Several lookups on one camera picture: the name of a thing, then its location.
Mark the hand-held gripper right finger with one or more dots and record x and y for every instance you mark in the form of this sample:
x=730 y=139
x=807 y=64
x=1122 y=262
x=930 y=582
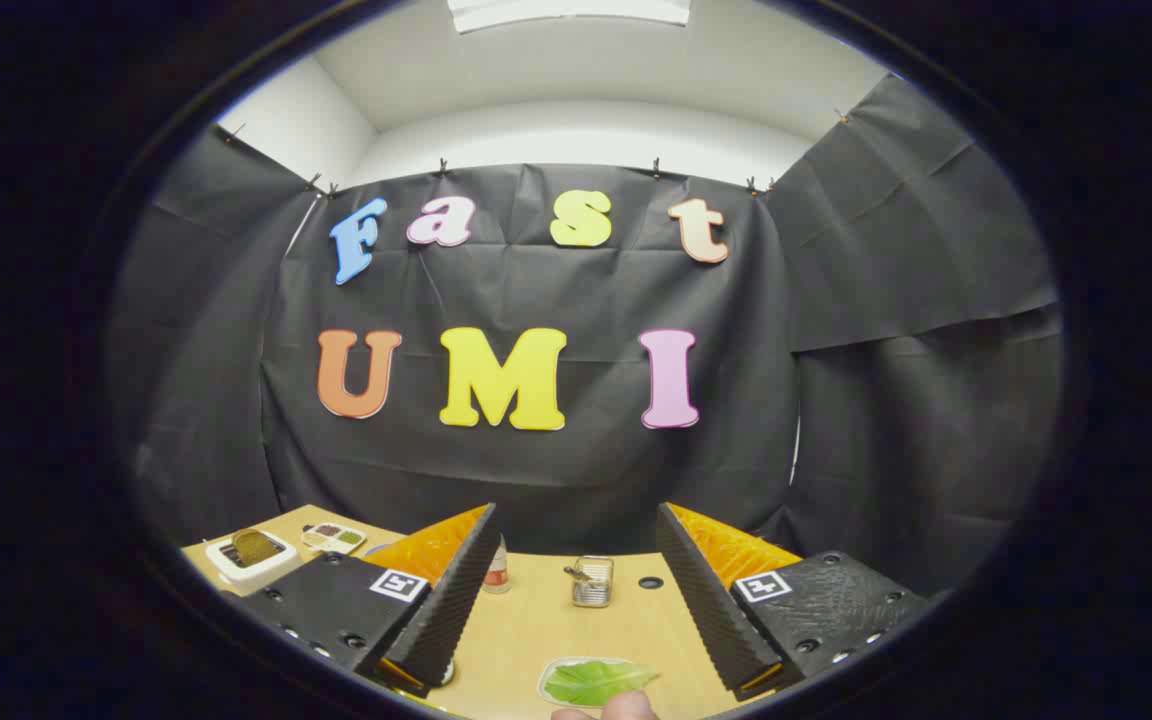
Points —
x=711 y=610

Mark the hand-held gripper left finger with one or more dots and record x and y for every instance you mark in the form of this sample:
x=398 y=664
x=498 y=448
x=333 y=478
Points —
x=446 y=610

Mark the green lettuce leaf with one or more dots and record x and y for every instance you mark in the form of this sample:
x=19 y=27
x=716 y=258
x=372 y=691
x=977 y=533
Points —
x=591 y=682

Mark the brown bread slice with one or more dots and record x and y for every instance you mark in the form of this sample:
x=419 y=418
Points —
x=256 y=547

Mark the clear water bottle red cap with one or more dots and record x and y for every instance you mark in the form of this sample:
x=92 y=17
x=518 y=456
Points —
x=497 y=575

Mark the white square plate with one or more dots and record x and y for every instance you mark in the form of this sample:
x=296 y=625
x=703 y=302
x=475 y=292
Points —
x=540 y=686

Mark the white seasoning tray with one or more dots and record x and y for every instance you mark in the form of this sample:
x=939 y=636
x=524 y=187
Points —
x=321 y=543

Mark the black backdrop cloth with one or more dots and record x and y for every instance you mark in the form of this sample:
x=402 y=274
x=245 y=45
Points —
x=556 y=470

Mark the white toaster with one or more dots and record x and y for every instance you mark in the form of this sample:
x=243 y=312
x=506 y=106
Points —
x=226 y=570

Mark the ceiling light panel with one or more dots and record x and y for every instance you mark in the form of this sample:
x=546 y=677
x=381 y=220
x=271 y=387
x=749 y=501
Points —
x=568 y=12

